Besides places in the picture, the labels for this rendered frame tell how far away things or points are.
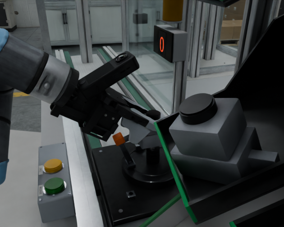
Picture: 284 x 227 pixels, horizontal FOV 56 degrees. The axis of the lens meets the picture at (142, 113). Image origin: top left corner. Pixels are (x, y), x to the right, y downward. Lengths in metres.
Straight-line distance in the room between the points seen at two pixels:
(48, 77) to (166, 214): 0.27
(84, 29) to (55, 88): 1.12
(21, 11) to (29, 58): 8.32
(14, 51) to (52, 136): 0.58
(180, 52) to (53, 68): 0.34
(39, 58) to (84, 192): 0.30
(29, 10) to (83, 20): 7.19
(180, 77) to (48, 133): 0.52
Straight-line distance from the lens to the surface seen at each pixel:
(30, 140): 1.00
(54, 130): 1.03
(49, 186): 0.61
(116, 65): 0.48
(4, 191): 0.81
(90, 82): 0.47
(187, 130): 0.21
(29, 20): 8.75
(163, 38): 0.70
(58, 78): 0.45
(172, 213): 0.40
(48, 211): 0.61
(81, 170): 0.65
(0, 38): 0.45
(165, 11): 0.70
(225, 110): 0.22
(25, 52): 0.45
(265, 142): 0.27
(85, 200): 0.59
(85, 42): 1.57
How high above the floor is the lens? 1.36
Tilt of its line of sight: 27 degrees down
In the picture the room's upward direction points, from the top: straight up
